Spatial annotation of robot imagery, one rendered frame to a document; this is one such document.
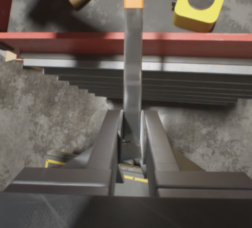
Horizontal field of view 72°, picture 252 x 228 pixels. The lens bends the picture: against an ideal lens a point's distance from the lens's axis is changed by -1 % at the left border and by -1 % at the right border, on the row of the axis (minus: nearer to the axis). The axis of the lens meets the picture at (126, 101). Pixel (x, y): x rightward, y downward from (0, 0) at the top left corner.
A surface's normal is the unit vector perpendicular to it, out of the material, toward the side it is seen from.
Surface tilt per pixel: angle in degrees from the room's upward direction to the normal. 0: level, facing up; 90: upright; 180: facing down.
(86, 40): 90
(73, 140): 0
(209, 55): 90
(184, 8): 0
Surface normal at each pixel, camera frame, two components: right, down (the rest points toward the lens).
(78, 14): -0.15, -0.11
